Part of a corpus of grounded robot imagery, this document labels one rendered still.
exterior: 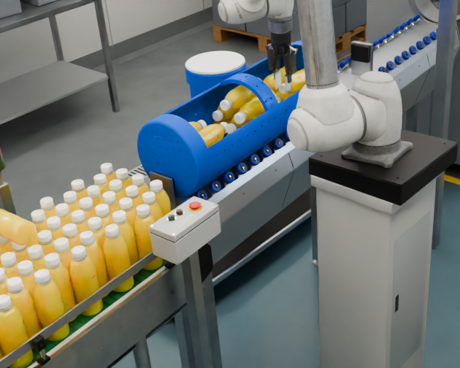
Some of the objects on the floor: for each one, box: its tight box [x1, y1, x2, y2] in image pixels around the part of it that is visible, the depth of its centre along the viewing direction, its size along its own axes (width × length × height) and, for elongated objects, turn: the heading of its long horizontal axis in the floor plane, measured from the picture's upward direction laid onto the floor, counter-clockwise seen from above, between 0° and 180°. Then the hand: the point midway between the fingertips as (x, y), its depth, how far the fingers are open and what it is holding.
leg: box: [202, 272, 223, 368], centre depth 285 cm, size 6×6×63 cm
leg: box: [175, 302, 196, 368], centre depth 293 cm, size 6×6×63 cm
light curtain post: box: [431, 0, 458, 249], centre depth 337 cm, size 6×6×170 cm
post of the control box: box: [181, 250, 212, 368], centre depth 246 cm, size 4×4×100 cm
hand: (282, 81), depth 283 cm, fingers closed on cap, 4 cm apart
